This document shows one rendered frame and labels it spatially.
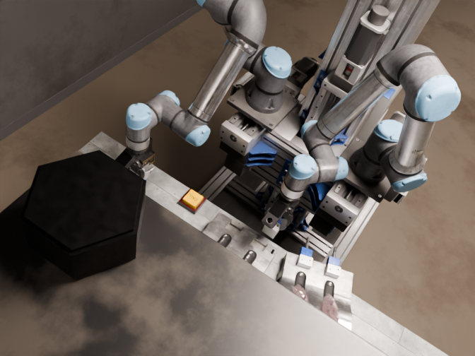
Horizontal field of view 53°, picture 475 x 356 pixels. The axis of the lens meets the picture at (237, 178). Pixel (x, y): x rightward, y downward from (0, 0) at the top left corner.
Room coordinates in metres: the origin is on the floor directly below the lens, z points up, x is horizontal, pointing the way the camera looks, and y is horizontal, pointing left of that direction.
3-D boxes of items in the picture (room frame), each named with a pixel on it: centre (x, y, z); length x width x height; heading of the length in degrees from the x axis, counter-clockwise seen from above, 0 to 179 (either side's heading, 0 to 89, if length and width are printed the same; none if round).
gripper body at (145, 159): (0.95, 0.34, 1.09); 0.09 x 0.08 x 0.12; 156
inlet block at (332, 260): (0.94, -0.44, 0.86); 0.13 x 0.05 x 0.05; 0
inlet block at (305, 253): (0.94, -0.33, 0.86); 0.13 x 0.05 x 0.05; 0
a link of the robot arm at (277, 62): (1.45, 0.01, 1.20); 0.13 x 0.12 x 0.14; 68
